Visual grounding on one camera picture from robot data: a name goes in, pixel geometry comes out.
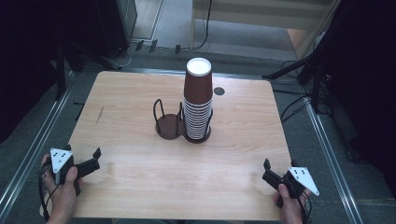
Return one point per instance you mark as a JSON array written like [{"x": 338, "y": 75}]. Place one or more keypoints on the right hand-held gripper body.
[{"x": 303, "y": 180}]

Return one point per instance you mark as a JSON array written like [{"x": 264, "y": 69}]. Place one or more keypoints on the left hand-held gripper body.
[{"x": 60, "y": 160}]

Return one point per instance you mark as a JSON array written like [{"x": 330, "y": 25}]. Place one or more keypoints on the stack of brown cups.
[{"x": 198, "y": 93}]

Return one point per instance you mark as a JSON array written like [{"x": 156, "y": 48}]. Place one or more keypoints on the person's right hand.
[{"x": 291, "y": 210}]

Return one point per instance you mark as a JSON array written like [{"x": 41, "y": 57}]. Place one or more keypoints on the person's left hand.
[{"x": 62, "y": 196}]

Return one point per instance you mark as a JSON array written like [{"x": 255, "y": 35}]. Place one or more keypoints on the black metal stand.
[
  {"x": 314, "y": 77},
  {"x": 60, "y": 71}
]

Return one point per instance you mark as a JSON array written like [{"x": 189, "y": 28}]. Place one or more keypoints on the dark round table grommet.
[{"x": 219, "y": 91}]

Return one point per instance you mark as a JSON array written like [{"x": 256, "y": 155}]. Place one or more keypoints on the dark curtain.
[
  {"x": 28, "y": 62},
  {"x": 367, "y": 77}
]

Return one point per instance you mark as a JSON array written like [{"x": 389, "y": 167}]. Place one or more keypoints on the black cabinet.
[{"x": 115, "y": 25}]

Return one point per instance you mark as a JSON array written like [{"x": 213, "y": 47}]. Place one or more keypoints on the beige desk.
[{"x": 258, "y": 12}]

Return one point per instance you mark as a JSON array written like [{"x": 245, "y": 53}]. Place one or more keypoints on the metal floor rail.
[
  {"x": 34, "y": 146},
  {"x": 331, "y": 155}
]

